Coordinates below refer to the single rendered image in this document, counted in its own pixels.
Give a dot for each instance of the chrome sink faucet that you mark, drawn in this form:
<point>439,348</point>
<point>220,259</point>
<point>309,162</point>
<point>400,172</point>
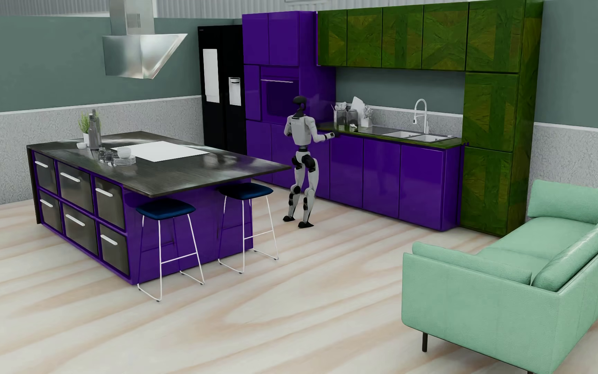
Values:
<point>422,115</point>

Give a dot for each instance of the small potted green plant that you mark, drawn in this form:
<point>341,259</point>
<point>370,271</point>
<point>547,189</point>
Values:
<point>84,127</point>

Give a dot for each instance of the black refrigerator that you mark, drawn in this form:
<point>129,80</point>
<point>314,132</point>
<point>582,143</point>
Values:
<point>221,88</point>

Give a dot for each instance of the clear drinking glass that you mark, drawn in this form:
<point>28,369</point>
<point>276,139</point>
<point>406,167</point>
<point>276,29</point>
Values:
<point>102,154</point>

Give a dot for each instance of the purple kitchen island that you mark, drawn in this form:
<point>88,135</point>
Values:
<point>174,171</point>

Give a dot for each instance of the white humanoid robot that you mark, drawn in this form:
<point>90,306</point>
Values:
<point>301,131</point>

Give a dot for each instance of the glass utensil jar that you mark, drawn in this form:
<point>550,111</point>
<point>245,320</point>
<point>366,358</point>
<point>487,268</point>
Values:
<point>340,117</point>

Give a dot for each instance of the white bowl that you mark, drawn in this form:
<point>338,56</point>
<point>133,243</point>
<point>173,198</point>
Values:
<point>123,152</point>

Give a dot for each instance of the purple tall oven cabinet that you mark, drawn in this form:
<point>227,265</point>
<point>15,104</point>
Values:
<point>283,57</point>

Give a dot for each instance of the purple base cabinets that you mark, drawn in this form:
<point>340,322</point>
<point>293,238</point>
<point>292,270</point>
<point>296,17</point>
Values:
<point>382,176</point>

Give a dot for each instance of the white induction cooktop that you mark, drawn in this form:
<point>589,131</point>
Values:
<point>160,151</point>

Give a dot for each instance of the white paper bag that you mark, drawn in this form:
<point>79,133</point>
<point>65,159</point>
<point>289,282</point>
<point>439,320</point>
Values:
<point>357,106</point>

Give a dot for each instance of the mint green sofa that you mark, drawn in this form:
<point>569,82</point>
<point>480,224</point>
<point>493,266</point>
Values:
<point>527,275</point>

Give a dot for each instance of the steel kitchen sink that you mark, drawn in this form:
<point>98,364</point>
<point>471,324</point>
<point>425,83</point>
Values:
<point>416,136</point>

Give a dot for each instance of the green tall pantry cabinet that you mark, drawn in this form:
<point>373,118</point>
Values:
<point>496,156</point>

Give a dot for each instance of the steel range hood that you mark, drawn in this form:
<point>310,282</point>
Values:
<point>140,52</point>

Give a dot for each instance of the small white flower vase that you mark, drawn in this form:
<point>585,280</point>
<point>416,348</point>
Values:
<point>366,118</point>

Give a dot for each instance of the green upper wall cabinets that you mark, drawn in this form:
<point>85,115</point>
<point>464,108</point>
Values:
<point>413,36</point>

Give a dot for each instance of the grey metal bottle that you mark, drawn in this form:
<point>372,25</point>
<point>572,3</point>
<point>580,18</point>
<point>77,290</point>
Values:
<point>94,130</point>

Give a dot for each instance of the blue bar stool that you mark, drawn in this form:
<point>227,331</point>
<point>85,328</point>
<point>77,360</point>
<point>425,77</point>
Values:
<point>166,209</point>
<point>245,191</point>

